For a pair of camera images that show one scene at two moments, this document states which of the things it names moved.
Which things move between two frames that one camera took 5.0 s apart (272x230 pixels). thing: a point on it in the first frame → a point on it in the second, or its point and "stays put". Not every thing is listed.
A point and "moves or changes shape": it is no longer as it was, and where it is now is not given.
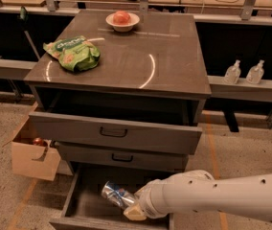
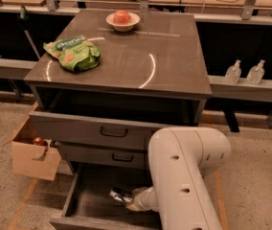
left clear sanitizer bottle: (233, 73) stays put
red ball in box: (38, 141) stays put
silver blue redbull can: (118, 195) moves or changes shape
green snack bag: (74, 54) stays put
